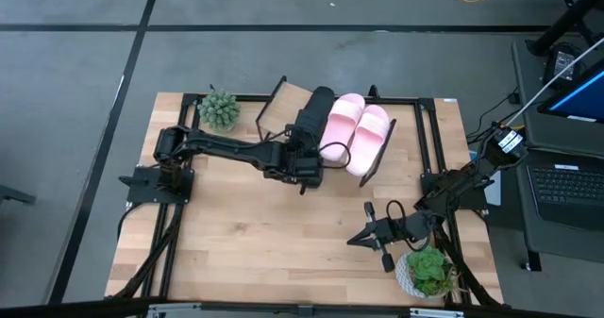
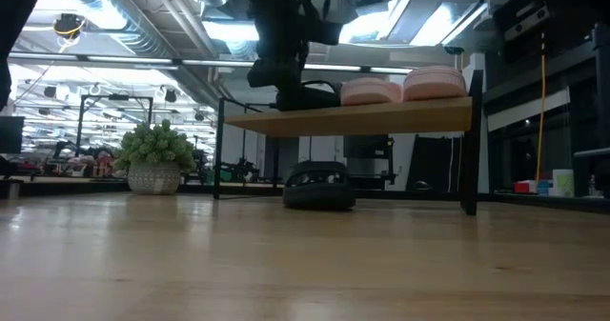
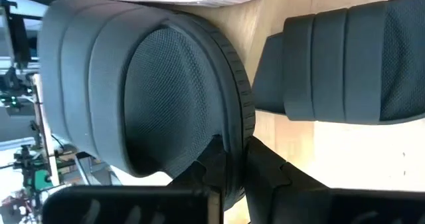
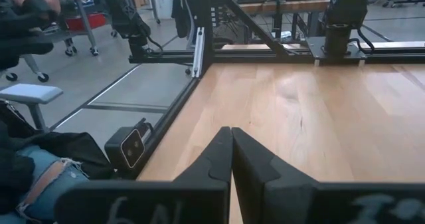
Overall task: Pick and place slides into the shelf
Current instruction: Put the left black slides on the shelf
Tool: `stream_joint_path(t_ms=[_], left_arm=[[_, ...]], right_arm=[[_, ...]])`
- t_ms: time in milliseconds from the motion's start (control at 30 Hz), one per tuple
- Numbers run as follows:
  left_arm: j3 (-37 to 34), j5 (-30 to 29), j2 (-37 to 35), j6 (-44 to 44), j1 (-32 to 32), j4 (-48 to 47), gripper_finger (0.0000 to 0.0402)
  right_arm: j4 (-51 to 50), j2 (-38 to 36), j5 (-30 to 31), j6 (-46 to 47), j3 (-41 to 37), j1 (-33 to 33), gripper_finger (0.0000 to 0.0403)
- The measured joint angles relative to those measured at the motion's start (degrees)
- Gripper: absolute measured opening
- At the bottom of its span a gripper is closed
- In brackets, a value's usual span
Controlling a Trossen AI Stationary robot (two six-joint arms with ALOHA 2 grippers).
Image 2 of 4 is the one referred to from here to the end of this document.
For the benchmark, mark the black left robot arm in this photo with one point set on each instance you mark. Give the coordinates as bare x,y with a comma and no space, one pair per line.
276,16

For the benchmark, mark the green white container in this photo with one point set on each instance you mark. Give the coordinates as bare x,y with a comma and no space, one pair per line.
563,183

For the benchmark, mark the wooden shelf black metal legs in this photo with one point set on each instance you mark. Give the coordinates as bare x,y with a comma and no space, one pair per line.
357,118

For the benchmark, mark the red box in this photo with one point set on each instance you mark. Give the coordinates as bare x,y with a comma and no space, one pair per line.
524,187

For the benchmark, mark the black aluminium table frame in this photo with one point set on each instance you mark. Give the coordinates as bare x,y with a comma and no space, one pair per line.
548,200

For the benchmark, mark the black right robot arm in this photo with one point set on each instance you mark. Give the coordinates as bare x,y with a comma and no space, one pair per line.
519,18

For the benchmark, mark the blue box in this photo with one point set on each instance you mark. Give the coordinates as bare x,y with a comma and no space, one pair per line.
544,187

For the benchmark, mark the round green plant patterned pot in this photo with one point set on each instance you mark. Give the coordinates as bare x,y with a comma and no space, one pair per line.
152,178

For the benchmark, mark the black rubber slide sandal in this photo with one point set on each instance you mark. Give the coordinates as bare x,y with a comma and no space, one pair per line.
319,99
319,197

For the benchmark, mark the pink rubber slide sandal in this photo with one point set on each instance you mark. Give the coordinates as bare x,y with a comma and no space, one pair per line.
369,92
433,85

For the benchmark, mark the black background rig frame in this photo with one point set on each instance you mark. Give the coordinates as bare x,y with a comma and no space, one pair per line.
114,97

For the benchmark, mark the silver ceiling duct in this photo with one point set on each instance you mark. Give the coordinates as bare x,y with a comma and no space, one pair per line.
119,21

